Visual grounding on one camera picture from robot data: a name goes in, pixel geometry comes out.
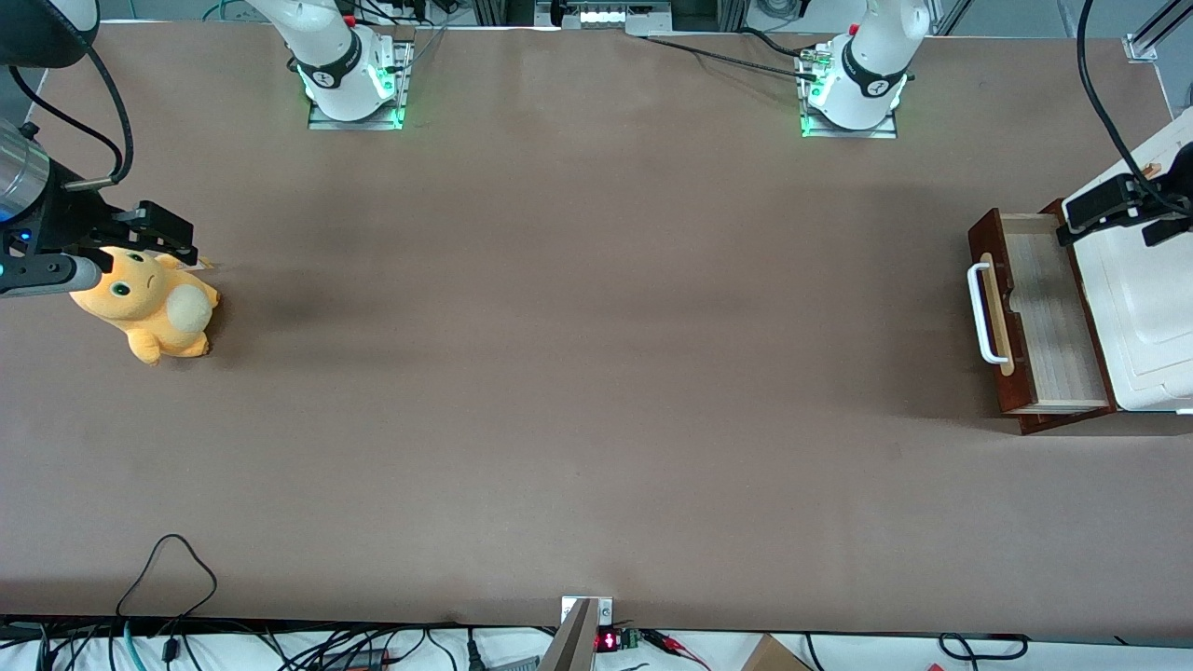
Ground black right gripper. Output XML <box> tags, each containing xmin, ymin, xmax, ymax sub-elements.
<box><xmin>0</xmin><ymin>160</ymin><xmax>200</xmax><ymax>271</ymax></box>

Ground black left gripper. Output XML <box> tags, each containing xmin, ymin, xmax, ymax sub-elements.
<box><xmin>1055</xmin><ymin>139</ymin><xmax>1193</xmax><ymax>249</ymax></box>

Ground dark wooden drawer with handle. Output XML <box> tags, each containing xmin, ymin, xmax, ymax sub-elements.
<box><xmin>967</xmin><ymin>208</ymin><xmax>1117</xmax><ymax>417</ymax></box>

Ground light wooden handle plate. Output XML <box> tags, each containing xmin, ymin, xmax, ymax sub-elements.
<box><xmin>979</xmin><ymin>252</ymin><xmax>1018</xmax><ymax>377</ymax></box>

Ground white metal drawer handle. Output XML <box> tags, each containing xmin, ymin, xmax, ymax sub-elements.
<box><xmin>967</xmin><ymin>263</ymin><xmax>1013</xmax><ymax>365</ymax></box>

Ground orange plush toy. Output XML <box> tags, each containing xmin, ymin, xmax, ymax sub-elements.
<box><xmin>70</xmin><ymin>244</ymin><xmax>221</xmax><ymax>366</ymax></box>

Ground white light bar device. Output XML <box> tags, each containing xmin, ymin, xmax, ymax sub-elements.
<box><xmin>535</xmin><ymin>0</ymin><xmax>673</xmax><ymax>36</ymax></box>

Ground brown cardboard box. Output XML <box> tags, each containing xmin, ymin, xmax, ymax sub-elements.
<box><xmin>741</xmin><ymin>634</ymin><xmax>814</xmax><ymax>671</ymax></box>

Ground red clip leads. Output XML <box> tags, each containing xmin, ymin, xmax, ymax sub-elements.
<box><xmin>641</xmin><ymin>629</ymin><xmax>712</xmax><ymax>669</ymax></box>

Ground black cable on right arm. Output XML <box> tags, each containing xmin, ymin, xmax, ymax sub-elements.
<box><xmin>7</xmin><ymin>42</ymin><xmax>137</xmax><ymax>192</ymax></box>

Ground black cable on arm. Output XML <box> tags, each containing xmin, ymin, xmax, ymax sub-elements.
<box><xmin>1076</xmin><ymin>0</ymin><xmax>1164</xmax><ymax>192</ymax></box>
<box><xmin>7</xmin><ymin>42</ymin><xmax>137</xmax><ymax>192</ymax></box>

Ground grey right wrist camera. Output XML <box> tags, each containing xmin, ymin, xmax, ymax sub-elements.
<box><xmin>0</xmin><ymin>253</ymin><xmax>103</xmax><ymax>299</ymax></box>

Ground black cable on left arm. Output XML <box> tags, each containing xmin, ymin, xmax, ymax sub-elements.
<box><xmin>1076</xmin><ymin>0</ymin><xmax>1164</xmax><ymax>192</ymax></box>

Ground aluminium frame profile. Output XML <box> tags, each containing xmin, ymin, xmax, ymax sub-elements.
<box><xmin>1122</xmin><ymin>0</ymin><xmax>1193</xmax><ymax>64</ymax></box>

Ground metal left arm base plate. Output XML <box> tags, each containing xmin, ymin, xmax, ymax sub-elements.
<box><xmin>799</xmin><ymin>45</ymin><xmax>901</xmax><ymax>141</ymax></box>

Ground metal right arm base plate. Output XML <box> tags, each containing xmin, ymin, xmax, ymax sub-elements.
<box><xmin>307</xmin><ymin>37</ymin><xmax>416</xmax><ymax>131</ymax></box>

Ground black looped cable on table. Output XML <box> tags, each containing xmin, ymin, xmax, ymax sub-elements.
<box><xmin>116</xmin><ymin>533</ymin><xmax>218</xmax><ymax>622</ymax></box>

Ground long black cable behind bases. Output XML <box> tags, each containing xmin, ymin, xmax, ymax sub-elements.
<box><xmin>641</xmin><ymin>34</ymin><xmax>821</xmax><ymax>81</ymax></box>

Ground black coiled cable below table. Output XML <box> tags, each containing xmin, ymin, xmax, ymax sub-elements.
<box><xmin>939</xmin><ymin>632</ymin><xmax>1030</xmax><ymax>662</ymax></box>

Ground silver bracket with grey beam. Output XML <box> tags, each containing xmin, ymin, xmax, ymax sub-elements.
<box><xmin>536</xmin><ymin>596</ymin><xmax>615</xmax><ymax>671</ymax></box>

